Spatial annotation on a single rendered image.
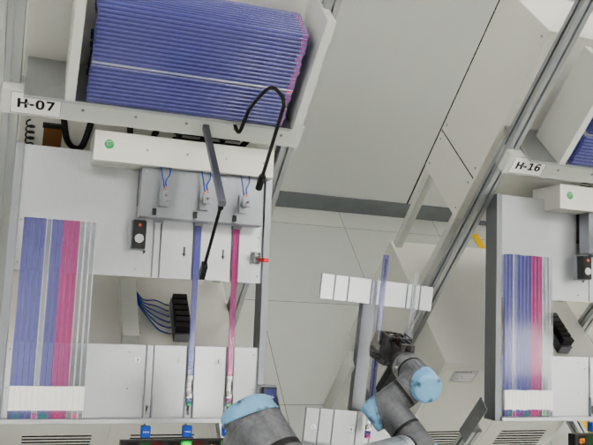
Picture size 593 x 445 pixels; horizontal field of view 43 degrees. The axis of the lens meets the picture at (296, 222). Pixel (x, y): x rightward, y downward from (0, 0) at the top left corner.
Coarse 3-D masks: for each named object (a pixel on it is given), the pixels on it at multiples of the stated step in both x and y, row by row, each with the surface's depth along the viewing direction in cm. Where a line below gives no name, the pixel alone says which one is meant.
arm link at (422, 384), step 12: (408, 360) 186; (420, 360) 186; (408, 372) 182; (420, 372) 179; (432, 372) 179; (408, 384) 179; (420, 384) 177; (432, 384) 177; (420, 396) 177; (432, 396) 178
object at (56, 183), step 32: (32, 160) 199; (64, 160) 202; (32, 192) 198; (64, 192) 201; (96, 192) 204; (128, 192) 207; (128, 224) 205; (160, 224) 208; (192, 224) 212; (96, 256) 202; (128, 256) 204; (160, 256) 207; (192, 256) 210; (224, 256) 213
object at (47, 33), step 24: (48, 0) 188; (72, 0) 190; (240, 0) 199; (264, 0) 200; (288, 0) 202; (48, 24) 192; (48, 48) 196; (24, 72) 199; (24, 120) 208; (48, 120) 209; (264, 144) 230
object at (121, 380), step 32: (96, 352) 198; (128, 352) 201; (160, 352) 204; (224, 352) 210; (256, 352) 213; (96, 384) 197; (128, 384) 200; (160, 384) 203; (192, 384) 206; (224, 384) 209; (256, 384) 212; (96, 416) 196; (128, 416) 199; (160, 416) 202; (192, 416) 204
